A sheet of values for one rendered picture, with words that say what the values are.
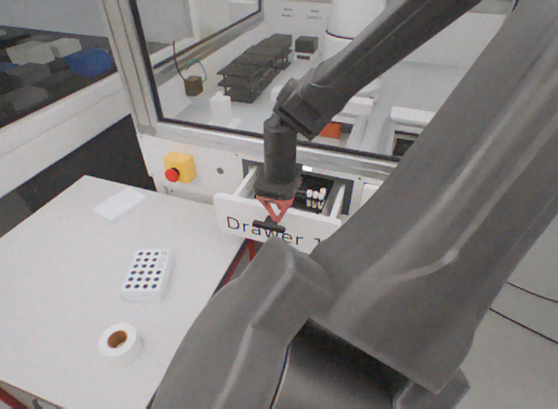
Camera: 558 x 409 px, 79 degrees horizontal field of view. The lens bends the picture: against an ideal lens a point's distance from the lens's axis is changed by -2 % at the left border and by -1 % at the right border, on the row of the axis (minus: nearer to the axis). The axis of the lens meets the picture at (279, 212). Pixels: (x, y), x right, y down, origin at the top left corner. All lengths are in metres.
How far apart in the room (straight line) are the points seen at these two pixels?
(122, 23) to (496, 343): 1.79
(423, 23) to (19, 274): 0.96
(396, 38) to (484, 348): 1.56
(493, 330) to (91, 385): 1.61
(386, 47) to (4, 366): 0.84
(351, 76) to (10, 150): 1.01
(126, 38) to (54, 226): 0.54
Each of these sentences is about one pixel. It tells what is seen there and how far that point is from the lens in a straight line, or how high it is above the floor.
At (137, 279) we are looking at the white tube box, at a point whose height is 0.79.
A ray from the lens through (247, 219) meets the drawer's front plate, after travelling 0.78.
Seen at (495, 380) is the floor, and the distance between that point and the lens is 1.75.
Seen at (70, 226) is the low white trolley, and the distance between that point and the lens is 1.10.
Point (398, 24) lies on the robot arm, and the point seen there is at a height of 1.33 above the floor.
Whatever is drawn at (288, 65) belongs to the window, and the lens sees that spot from 0.77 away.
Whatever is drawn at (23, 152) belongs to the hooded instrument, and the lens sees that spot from 1.26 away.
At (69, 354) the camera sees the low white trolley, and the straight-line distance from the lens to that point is 0.83.
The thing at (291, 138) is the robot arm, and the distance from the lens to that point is 0.57.
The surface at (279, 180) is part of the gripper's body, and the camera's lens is 0.60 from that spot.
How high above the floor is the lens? 1.41
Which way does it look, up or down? 41 degrees down
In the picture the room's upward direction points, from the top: straight up
